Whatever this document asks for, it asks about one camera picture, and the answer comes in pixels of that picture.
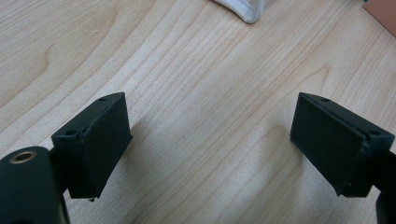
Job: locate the large pink toy brick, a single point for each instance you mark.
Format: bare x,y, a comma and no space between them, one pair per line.
384,14

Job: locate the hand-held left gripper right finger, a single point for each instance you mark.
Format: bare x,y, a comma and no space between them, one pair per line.
339,146

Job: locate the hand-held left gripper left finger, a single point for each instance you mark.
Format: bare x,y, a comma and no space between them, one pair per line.
93,146

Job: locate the clear plastic bag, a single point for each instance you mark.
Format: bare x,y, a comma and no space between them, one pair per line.
249,12

